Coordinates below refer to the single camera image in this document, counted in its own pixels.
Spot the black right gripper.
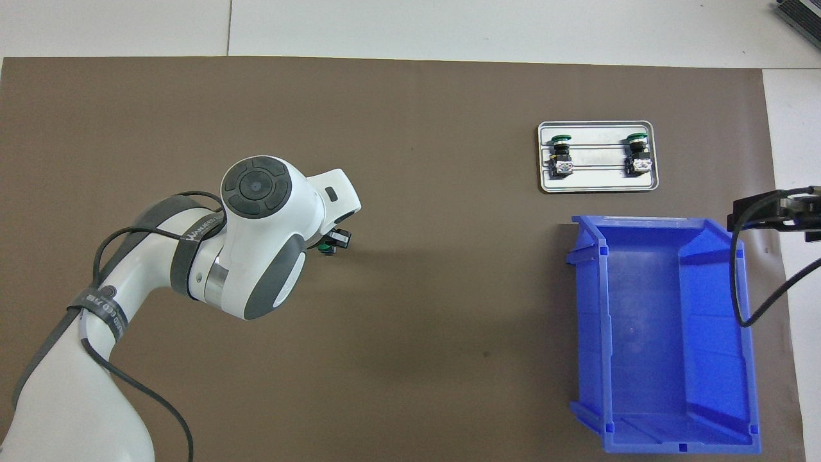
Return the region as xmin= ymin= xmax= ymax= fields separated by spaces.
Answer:
xmin=727 ymin=186 xmax=821 ymax=243

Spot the brown table mat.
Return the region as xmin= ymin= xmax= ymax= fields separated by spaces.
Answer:
xmin=0 ymin=56 xmax=808 ymax=462

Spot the blue plastic storage bin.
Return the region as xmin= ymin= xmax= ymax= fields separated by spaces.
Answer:
xmin=566 ymin=215 xmax=762 ymax=455

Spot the silver metal tray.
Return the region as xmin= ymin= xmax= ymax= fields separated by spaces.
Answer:
xmin=537 ymin=121 xmax=660 ymax=194

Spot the grey ribbed metal device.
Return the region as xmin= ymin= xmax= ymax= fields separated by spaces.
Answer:
xmin=773 ymin=0 xmax=821 ymax=40

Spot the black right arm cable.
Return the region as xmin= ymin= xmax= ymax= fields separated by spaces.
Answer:
xmin=730 ymin=186 xmax=821 ymax=328

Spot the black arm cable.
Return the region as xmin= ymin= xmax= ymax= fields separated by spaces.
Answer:
xmin=80 ymin=191 xmax=226 ymax=462
xmin=730 ymin=186 xmax=821 ymax=328

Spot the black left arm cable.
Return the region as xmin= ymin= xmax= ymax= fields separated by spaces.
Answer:
xmin=80 ymin=191 xmax=226 ymax=462

